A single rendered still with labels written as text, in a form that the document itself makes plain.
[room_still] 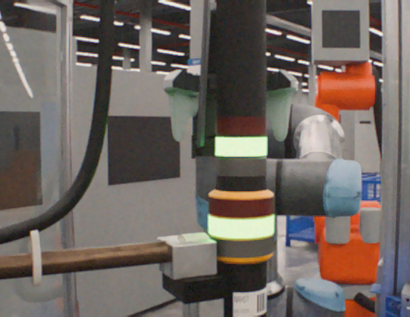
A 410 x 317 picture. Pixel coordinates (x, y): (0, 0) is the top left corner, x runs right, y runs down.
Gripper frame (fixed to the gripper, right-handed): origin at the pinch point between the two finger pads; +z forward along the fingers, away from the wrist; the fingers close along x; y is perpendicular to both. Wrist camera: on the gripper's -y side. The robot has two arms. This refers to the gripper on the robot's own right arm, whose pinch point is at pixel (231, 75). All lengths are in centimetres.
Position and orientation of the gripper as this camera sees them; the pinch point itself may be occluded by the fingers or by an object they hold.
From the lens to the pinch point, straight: 44.5
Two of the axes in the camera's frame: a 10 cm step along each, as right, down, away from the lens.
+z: 0.6, 0.8, -10.0
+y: 0.0, 10.0, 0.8
